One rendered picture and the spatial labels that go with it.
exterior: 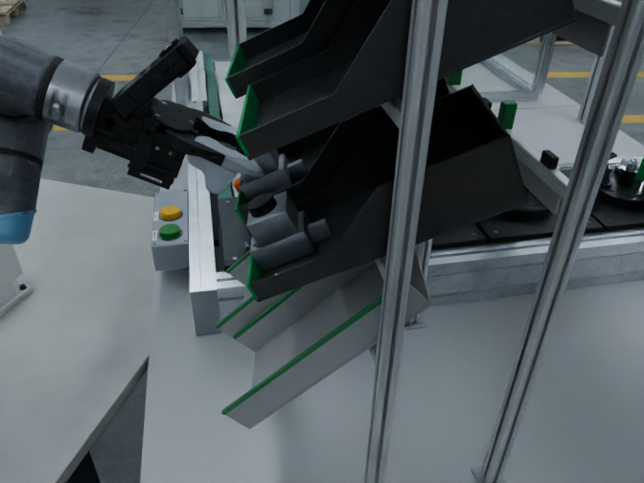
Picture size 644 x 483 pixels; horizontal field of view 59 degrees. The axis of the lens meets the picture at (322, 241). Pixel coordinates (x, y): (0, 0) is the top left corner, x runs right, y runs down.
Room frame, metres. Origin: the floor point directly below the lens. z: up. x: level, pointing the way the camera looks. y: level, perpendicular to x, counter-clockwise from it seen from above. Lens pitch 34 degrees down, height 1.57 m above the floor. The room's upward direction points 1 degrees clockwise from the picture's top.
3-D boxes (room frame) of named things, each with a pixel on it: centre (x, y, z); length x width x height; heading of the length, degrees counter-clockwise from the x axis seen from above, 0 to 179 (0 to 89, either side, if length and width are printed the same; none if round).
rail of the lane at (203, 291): (1.17, 0.28, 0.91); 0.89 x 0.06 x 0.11; 12
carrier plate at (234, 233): (0.93, 0.08, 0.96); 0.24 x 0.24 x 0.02; 12
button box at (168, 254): (0.97, 0.31, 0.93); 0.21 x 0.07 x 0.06; 12
